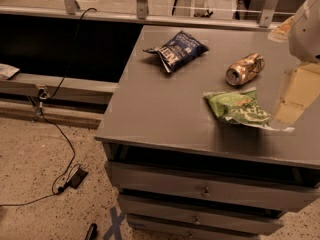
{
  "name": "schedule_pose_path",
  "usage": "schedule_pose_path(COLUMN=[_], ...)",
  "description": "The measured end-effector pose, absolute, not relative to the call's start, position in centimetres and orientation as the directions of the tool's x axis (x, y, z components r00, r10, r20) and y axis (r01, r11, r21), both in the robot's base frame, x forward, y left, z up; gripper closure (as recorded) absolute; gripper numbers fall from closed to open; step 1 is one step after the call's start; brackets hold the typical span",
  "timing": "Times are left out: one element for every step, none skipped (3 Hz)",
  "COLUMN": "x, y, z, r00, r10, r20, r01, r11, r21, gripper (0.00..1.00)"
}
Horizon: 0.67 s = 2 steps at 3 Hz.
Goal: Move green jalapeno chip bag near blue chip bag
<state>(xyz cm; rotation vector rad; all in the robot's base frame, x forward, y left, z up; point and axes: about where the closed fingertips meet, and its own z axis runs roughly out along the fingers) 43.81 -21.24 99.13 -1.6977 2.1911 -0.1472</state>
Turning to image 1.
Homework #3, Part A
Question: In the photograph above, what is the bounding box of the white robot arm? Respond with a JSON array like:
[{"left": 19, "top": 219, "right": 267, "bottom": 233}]
[{"left": 268, "top": 0, "right": 320, "bottom": 125}]

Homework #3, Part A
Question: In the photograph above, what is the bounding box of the grey drawer cabinet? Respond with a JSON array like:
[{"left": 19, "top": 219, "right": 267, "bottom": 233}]
[{"left": 94, "top": 24, "right": 320, "bottom": 240}]

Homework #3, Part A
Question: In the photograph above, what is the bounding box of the black cable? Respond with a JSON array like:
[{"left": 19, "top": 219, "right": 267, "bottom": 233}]
[{"left": 0, "top": 7, "right": 98, "bottom": 208}]

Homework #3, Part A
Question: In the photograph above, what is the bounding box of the black power adapter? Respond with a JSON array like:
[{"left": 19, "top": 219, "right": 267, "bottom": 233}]
[{"left": 68, "top": 168, "right": 87, "bottom": 189}]

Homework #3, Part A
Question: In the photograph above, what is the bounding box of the white paper on ledge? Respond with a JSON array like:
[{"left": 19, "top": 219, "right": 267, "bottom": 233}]
[{"left": 0, "top": 64, "right": 19, "bottom": 80}]

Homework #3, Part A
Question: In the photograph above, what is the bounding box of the crushed gold soda can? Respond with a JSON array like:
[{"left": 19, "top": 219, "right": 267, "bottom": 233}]
[{"left": 226, "top": 53, "right": 265, "bottom": 86}]

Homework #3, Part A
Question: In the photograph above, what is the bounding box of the top grey drawer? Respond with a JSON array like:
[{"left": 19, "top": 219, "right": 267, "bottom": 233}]
[{"left": 105, "top": 161, "right": 320, "bottom": 212}]

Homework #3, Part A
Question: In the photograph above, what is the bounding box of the middle grey drawer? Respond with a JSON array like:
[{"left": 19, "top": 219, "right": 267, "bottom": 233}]
[{"left": 118, "top": 194, "right": 283, "bottom": 236}]

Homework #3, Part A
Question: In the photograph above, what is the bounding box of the metal railing frame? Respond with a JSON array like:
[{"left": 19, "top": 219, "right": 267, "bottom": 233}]
[{"left": 0, "top": 0, "right": 293, "bottom": 29}]

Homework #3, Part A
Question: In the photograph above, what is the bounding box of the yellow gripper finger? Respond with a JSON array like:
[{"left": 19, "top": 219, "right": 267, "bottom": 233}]
[
  {"left": 268, "top": 16, "right": 294, "bottom": 42},
  {"left": 275, "top": 63, "right": 320, "bottom": 125}
]

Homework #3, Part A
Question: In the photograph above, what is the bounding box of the green jalapeno chip bag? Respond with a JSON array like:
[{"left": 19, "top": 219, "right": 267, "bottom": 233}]
[{"left": 204, "top": 88, "right": 294, "bottom": 133}]

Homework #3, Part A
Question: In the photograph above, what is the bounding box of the blue chip bag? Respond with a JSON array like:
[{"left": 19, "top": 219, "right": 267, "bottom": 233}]
[{"left": 144, "top": 31, "right": 209, "bottom": 73}]

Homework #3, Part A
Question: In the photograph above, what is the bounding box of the bottom grey drawer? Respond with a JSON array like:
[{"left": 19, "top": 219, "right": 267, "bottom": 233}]
[{"left": 127, "top": 214, "right": 260, "bottom": 240}]

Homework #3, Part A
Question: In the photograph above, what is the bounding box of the black cylindrical object on floor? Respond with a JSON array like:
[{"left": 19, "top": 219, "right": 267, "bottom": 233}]
[{"left": 84, "top": 223, "right": 97, "bottom": 240}]

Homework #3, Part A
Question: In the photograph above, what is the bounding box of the grey drawer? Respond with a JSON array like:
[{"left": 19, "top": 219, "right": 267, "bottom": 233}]
[
  {"left": 118, "top": 194, "right": 283, "bottom": 236},
  {"left": 105, "top": 161, "right": 320, "bottom": 212},
  {"left": 127, "top": 214, "right": 260, "bottom": 240}
]

